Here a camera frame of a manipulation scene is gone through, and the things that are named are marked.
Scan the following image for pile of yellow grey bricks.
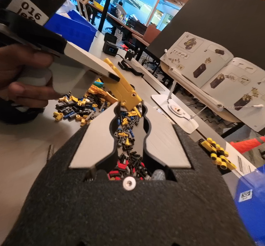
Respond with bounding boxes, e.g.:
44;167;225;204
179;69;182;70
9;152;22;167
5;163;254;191
53;78;144;152

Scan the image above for pile of black red pins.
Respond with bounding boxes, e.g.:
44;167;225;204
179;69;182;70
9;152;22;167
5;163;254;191
107;150;153;181

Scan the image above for black block with yellow beams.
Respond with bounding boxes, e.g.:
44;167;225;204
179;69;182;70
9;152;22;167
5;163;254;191
197;137;238;175

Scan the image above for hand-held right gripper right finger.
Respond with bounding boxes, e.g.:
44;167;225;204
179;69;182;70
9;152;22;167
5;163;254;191
142;101;192;170

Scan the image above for brown tote bag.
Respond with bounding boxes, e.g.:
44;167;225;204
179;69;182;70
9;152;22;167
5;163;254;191
142;24;162;45

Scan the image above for yellow panel brick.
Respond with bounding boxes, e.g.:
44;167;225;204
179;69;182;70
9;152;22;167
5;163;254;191
103;58;143;112

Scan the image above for instruction booklet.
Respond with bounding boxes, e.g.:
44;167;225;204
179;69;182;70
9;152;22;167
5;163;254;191
160;31;265;133

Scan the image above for small black box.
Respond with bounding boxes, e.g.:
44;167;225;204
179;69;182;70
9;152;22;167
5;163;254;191
124;49;136;61

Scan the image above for white book stand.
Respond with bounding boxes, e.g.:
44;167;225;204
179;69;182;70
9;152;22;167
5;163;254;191
147;0;265;135

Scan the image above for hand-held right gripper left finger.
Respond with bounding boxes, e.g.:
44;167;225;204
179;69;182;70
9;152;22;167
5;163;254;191
69;101;121;177

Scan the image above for flat black device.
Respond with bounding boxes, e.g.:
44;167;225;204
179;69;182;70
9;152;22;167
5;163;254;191
117;59;145;78

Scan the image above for black pole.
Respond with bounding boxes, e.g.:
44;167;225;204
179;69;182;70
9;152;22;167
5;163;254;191
97;0;117;33

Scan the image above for grey tube connector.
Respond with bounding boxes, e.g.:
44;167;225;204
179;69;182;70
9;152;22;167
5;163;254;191
46;144;55;161

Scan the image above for orange cone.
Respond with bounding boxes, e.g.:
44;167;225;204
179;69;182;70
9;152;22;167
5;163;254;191
229;136;265;154

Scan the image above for black equipment case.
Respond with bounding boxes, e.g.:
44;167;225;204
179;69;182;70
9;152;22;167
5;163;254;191
102;32;119;56

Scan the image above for person's left hand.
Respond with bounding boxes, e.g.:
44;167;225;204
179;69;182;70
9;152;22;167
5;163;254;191
0;43;61;108

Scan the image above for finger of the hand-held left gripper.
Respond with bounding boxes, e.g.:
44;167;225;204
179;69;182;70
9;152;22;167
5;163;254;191
63;42;121;83

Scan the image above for blue storage bin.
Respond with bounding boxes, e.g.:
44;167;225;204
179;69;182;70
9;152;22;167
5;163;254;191
43;9;98;53
234;167;265;246

